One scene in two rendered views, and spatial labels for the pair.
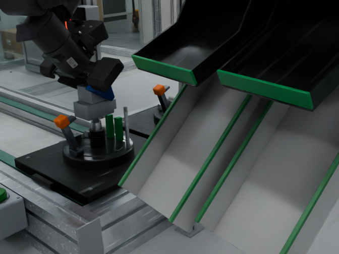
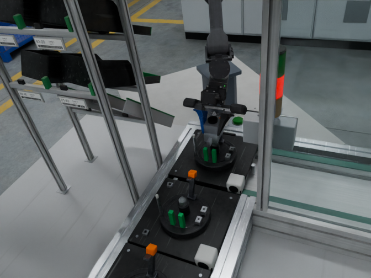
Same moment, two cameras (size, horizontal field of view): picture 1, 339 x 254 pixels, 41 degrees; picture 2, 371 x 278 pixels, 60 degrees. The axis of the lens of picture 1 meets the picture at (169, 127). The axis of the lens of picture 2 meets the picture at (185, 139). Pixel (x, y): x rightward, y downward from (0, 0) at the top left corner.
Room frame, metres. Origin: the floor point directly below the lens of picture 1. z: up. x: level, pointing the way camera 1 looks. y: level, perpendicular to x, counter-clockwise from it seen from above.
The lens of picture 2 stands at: (1.56, -0.15, 1.70)
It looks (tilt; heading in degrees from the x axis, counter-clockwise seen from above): 39 degrees down; 165
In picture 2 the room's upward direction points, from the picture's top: 9 degrees counter-clockwise
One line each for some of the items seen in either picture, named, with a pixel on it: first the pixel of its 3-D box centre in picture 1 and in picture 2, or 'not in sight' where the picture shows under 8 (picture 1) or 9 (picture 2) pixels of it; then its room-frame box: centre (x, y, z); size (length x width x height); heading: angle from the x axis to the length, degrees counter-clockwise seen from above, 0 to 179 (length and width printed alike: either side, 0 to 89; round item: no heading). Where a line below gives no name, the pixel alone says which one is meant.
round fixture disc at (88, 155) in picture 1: (98, 149); (215, 154); (0.82, 0.14, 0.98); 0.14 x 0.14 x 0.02
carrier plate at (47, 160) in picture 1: (99, 159); (215, 158); (0.82, 0.14, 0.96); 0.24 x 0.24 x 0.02; 46
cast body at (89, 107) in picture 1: (97, 96); (212, 129); (0.82, 0.14, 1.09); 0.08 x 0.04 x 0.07; 137
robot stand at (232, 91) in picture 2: not in sight; (219, 89); (0.42, 0.34, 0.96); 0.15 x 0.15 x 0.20; 0
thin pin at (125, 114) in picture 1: (126, 127); (195, 145); (0.80, 0.08, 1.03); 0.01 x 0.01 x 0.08
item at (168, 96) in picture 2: not in sight; (211, 113); (0.42, 0.29, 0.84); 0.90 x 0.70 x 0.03; 0
